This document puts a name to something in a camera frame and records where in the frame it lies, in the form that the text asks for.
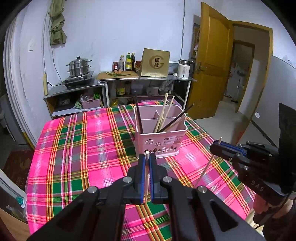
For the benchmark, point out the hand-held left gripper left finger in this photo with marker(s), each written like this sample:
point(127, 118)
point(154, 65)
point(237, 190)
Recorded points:
point(141, 176)

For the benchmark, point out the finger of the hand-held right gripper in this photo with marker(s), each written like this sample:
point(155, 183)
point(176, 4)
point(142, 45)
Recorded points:
point(233, 148)
point(223, 151)

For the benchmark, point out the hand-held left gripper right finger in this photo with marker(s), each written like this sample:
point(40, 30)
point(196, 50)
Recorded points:
point(152, 178)

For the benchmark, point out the pink plastic chopstick holder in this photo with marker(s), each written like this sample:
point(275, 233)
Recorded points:
point(159, 143)

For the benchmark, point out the black chopstick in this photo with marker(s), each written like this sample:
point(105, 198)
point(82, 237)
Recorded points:
point(139, 113)
point(182, 113)

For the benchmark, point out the person's right hand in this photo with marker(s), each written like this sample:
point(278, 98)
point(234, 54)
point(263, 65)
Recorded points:
point(260, 207)

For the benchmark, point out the pink plaid tablecloth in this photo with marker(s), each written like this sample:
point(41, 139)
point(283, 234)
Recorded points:
point(81, 150)

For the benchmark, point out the grey panel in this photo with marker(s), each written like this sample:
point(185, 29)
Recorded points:
point(272, 92)

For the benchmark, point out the long steel shelf table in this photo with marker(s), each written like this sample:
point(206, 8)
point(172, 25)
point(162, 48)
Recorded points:
point(182, 80)

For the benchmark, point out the yellow wooden door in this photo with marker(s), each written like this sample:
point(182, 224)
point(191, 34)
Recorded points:
point(208, 67)

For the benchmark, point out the pink storage basket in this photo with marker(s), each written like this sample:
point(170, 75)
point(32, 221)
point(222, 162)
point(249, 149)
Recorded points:
point(91, 103)

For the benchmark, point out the white electric kettle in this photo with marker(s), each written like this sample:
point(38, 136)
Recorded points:
point(183, 71)

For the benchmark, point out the wooden cutting board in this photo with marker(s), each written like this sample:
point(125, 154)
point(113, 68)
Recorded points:
point(133, 76)

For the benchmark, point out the green onion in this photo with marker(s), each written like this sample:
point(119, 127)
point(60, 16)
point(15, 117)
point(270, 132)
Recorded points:
point(116, 74)

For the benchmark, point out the red lidded jar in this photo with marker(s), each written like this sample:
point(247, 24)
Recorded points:
point(138, 67)

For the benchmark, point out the gold cardboard box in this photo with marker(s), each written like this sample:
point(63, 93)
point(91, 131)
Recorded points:
point(155, 63)

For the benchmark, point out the small red jar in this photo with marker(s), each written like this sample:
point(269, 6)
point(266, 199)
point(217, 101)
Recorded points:
point(115, 66)

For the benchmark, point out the steel shelf table with stove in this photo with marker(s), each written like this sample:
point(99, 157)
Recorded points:
point(67, 91)

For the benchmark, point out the clear plastic bottle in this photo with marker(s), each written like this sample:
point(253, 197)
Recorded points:
point(121, 63)

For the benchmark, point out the dark sauce bottle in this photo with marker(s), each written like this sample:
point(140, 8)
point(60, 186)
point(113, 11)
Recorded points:
point(133, 62)

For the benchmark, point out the gas stove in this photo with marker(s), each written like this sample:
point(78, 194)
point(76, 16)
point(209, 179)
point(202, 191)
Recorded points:
point(76, 81)

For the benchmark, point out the dark red floor mat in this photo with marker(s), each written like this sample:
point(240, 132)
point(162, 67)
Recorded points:
point(16, 169)

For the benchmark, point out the steel steamer pot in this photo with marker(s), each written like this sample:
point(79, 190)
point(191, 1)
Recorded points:
point(77, 67)

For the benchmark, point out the beige power strip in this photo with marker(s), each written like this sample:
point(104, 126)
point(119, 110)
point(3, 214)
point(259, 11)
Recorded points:
point(45, 84)

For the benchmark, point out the green hanging cloth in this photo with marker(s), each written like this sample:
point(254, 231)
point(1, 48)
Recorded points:
point(57, 27)

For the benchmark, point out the wall calendar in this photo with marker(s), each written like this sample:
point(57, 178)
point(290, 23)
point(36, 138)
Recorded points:
point(196, 37)

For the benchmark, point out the yellow door frame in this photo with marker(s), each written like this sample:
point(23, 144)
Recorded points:
point(254, 27)

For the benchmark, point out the white wall switch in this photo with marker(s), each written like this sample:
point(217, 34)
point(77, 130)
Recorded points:
point(30, 44)

